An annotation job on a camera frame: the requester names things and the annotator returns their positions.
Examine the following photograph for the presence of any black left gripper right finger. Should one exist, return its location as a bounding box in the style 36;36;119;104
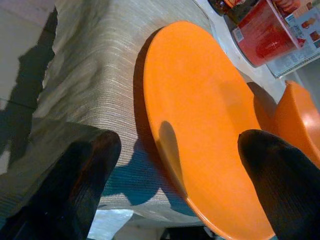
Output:
236;128;320;240

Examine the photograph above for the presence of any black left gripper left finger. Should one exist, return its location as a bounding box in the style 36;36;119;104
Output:
0;128;123;240

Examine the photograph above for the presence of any orange oval plate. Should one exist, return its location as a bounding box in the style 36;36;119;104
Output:
143;20;276;240

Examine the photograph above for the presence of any orange bowl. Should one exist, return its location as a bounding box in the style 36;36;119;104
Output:
253;79;320;168

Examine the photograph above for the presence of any grey woven placemat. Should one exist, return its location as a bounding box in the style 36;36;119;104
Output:
0;0;213;225

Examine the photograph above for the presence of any red plastic tub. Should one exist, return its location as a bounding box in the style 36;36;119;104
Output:
232;0;305;68

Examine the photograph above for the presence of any printed carton box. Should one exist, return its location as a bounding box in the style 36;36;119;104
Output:
266;0;320;80

